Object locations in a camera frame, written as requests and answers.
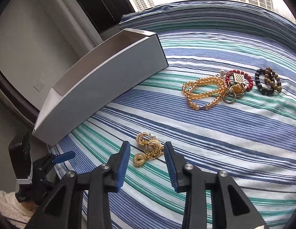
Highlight white curtain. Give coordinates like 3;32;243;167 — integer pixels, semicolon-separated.
36;0;108;50

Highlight dark wooden frame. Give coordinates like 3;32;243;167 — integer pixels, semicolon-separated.
0;63;42;127

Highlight white fluffy cloth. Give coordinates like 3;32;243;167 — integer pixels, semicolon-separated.
0;190;36;222

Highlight red bead bracelet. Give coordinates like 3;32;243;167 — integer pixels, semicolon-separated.
225;69;254;92

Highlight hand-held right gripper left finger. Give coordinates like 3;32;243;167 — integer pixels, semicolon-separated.
24;140;131;229

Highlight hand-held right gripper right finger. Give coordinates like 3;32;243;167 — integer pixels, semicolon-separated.
163;141;270;229

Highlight blue green striped bedsheet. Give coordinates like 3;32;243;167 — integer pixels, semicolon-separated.
49;0;296;229

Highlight black bead bracelet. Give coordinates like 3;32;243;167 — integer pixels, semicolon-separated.
255;69;276;96

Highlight gold hoop earrings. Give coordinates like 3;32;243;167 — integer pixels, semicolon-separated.
132;132;165;168

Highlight gold square pendant keyring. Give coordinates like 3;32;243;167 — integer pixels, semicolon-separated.
222;73;249;104

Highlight brown bead bracelet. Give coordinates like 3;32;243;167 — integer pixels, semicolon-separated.
264;67;282;93

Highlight amber bead bracelet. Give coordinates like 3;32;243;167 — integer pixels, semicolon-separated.
182;70;228;111

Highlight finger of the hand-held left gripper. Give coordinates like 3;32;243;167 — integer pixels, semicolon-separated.
35;151;76;172

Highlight white cardboard box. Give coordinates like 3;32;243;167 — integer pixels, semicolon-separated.
32;28;169;147

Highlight dark window side panel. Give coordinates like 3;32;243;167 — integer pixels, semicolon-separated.
62;0;136;32

